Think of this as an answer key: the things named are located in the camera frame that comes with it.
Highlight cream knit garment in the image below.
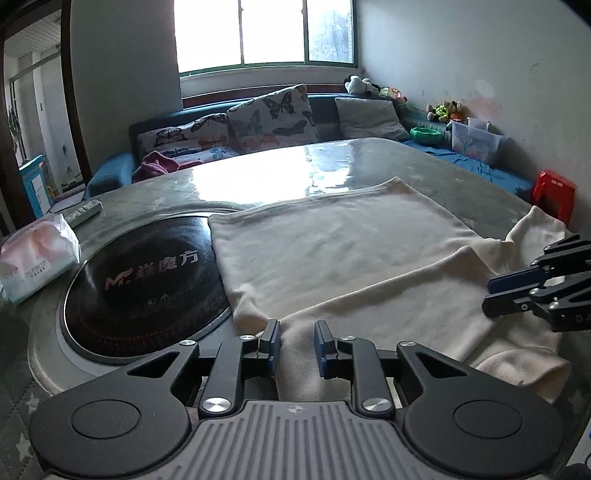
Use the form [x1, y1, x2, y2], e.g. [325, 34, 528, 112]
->
[208, 179, 572, 402]

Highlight red plastic stool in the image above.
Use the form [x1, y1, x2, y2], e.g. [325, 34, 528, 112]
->
[532, 169, 577, 225]

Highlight black round induction cooktop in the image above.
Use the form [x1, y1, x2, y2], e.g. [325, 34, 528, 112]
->
[60, 212, 230, 365]

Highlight clear plastic storage box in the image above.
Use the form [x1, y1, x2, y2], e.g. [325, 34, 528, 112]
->
[449, 121, 507, 166]

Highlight green plastic bowl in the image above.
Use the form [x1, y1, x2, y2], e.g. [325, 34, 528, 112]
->
[410, 127, 445, 146]

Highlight colourful plush toys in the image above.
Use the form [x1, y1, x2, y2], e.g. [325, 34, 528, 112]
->
[426, 100, 467, 123]

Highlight small butterfly print cushion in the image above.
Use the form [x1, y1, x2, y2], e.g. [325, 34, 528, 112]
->
[136, 113, 229, 159]

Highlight magenta clothing on sofa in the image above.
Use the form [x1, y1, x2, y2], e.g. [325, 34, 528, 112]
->
[132, 151, 204, 183]

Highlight large butterfly print cushion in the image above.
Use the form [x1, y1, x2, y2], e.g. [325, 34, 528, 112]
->
[226, 84, 320, 153]

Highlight blue corner sofa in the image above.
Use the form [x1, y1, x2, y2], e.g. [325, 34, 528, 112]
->
[83, 92, 534, 201]

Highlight grey remote control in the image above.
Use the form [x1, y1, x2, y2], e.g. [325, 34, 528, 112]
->
[64, 199, 103, 228]

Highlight grey plain cushion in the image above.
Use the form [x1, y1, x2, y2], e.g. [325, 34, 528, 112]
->
[335, 97, 411, 142]

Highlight pink white tissue pack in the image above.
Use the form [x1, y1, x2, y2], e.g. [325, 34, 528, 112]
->
[1, 213, 80, 305]

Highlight white plush toy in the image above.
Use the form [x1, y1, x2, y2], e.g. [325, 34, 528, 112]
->
[344, 75, 381, 97]

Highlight blue white cabinet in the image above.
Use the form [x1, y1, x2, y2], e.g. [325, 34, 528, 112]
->
[19, 155, 52, 219]

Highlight window with green frame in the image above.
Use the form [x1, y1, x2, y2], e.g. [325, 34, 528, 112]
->
[174, 0, 356, 76]

